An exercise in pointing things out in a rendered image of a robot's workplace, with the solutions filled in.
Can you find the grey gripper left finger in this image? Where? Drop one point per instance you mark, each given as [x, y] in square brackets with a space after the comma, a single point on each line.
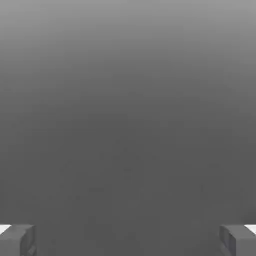
[14, 241]

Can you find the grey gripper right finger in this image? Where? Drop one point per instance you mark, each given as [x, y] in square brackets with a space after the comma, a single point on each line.
[241, 241]

